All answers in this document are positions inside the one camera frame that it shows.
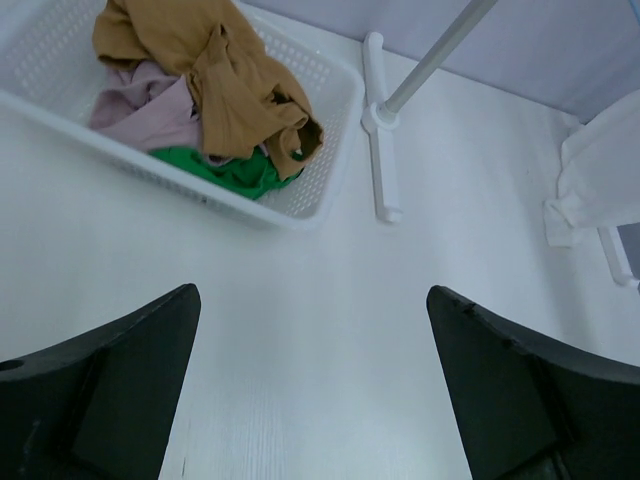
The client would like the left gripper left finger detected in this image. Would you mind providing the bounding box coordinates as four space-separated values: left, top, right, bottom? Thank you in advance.
1 284 201 479

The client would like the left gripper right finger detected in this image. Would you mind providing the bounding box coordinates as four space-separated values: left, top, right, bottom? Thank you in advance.
426 286 639 479

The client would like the white tank top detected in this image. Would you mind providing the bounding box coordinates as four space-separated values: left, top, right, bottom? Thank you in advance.
543 91 639 248

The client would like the green tank top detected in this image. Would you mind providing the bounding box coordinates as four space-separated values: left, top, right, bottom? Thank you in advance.
148 146 301 200

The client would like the mauve tank top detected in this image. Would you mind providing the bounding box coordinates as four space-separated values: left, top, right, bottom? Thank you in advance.
88 61 203 152

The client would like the brown tank top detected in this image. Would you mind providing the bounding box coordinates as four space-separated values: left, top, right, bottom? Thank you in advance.
92 0 324 180

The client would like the metal clothes rack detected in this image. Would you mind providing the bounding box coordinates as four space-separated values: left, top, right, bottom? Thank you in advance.
361 1 639 288

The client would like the white plastic basket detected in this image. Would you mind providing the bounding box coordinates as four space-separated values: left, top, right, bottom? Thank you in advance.
1 1 364 230

